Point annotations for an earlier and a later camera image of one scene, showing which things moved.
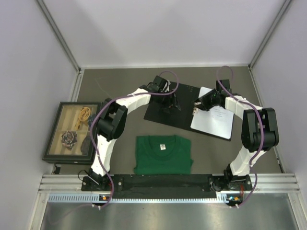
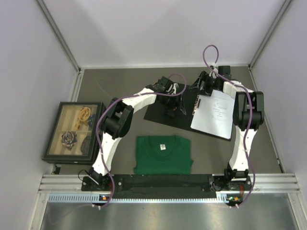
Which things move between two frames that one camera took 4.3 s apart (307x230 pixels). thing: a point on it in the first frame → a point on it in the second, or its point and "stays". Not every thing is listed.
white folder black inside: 185,95 stays
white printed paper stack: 217,121 stays
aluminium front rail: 263,182 stays
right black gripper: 204,105 → 205,77
